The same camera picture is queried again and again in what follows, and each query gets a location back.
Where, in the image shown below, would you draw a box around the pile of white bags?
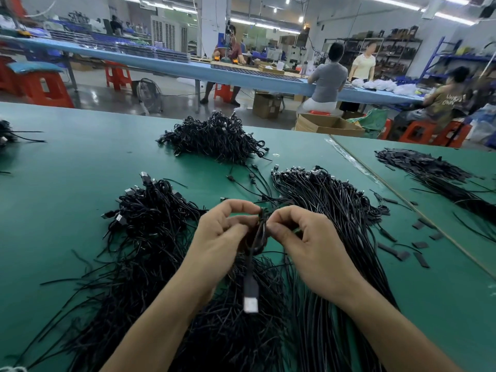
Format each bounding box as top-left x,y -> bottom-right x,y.
352,77 -> 423,98

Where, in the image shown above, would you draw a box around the single black cable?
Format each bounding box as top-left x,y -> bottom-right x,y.
242,209 -> 303,315

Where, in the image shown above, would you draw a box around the red plastic stool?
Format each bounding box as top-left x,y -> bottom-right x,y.
399,118 -> 474,148
0,55 -> 18,96
104,61 -> 133,91
214,83 -> 234,103

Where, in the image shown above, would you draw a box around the small cluster of knotted cables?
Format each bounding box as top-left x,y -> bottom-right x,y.
102,172 -> 210,253

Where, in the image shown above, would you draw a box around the green bag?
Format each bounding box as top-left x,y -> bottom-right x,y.
352,106 -> 391,138

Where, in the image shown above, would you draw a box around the spread of straight black cables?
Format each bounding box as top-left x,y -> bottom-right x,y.
375,148 -> 496,223

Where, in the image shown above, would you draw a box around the person's right hand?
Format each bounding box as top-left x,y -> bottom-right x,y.
266,205 -> 367,307

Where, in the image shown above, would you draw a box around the scattered dark tie pieces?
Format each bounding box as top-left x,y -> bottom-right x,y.
370,190 -> 446,269

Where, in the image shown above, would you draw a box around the open cardboard box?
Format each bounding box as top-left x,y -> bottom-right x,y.
294,114 -> 365,136

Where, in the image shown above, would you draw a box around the person's left forearm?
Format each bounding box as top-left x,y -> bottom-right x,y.
101,275 -> 210,372

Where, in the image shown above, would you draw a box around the grey floor fan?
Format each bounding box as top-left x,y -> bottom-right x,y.
131,77 -> 164,115

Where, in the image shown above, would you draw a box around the red stool with blue seat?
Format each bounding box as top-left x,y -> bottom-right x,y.
6,61 -> 75,107

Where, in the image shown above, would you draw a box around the metal storage shelf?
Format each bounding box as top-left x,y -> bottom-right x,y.
325,27 -> 423,78

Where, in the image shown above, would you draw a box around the bundle of long black cables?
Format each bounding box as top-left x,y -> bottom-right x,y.
225,165 -> 400,372

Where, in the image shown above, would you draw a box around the long blue workbench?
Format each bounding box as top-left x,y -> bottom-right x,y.
0,35 -> 426,105

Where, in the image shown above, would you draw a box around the pile of black cables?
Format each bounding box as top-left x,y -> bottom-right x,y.
15,174 -> 303,372

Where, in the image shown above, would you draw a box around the person's right forearm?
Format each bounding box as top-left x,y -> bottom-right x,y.
337,284 -> 466,372

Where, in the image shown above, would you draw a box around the small cardboard box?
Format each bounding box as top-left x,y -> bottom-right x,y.
253,92 -> 284,119

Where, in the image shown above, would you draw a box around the person's left hand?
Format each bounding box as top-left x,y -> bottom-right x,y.
182,199 -> 263,295

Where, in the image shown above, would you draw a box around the heap of black cables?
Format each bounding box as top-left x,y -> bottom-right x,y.
0,118 -> 46,150
157,111 -> 270,165

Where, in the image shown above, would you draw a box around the white pillar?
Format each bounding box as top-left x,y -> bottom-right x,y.
198,0 -> 227,57

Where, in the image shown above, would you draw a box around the blue metal rack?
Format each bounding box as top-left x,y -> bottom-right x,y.
420,36 -> 496,82

